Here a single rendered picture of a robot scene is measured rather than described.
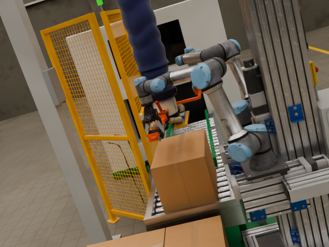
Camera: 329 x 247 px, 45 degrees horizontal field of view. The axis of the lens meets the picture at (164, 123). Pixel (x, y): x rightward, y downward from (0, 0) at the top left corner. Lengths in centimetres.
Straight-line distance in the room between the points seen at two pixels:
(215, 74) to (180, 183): 111
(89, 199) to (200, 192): 123
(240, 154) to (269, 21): 71
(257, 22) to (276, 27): 11
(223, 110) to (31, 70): 194
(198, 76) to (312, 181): 79
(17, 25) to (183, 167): 174
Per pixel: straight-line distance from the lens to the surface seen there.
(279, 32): 220
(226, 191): 314
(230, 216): 289
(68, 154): 355
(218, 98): 196
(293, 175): 221
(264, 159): 213
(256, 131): 208
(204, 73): 191
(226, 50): 266
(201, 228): 273
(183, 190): 286
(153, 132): 237
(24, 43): 343
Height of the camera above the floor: 198
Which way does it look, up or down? 16 degrees down
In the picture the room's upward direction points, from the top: 17 degrees counter-clockwise
